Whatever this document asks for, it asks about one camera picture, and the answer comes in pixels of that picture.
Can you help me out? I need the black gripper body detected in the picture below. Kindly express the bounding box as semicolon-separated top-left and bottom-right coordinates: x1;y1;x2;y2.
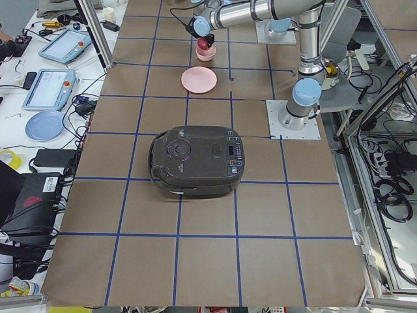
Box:
205;33;215;46

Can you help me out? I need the red apple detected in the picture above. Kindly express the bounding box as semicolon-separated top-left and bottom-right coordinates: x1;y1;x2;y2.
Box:
197;37;210;51

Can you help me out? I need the pink bowl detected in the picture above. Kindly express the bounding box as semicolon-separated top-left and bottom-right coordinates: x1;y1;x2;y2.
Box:
195;46;217;62

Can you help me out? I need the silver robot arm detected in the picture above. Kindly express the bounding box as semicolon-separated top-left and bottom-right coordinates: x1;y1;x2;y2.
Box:
264;18;296;44
187;0;347;131

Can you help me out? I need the pink plate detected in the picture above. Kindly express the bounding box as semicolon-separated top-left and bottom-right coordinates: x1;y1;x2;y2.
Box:
180;67;218;94

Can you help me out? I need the blue plate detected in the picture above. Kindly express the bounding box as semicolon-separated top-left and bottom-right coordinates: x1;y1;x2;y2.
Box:
25;110;64;142

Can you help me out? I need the dark grey rice cooker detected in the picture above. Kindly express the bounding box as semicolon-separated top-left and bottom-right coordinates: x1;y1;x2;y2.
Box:
148;125;245;196

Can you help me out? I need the teach pendant far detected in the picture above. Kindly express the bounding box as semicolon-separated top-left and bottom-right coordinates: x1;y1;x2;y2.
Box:
38;29;92;64

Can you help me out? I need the teach pendant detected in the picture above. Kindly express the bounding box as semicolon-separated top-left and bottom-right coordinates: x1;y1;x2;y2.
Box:
22;68;76;111
38;29;92;64

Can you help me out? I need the teach pendant near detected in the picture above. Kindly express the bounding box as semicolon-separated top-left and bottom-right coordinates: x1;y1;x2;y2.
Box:
22;68;76;111

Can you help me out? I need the black power adapter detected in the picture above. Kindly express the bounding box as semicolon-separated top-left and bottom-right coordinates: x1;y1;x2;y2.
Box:
33;149;76;168

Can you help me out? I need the yellow tape roll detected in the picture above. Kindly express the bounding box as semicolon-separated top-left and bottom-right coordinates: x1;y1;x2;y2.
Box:
0;149;22;170

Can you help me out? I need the black laptop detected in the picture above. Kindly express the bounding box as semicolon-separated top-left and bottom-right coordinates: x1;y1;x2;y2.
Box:
1;162;64;245

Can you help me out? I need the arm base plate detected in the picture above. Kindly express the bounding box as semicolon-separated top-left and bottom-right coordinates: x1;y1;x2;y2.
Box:
266;100;321;140
255;18;296;45

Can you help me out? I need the aluminium frame post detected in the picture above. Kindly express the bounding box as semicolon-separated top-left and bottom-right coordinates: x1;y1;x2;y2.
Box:
74;0;113;69

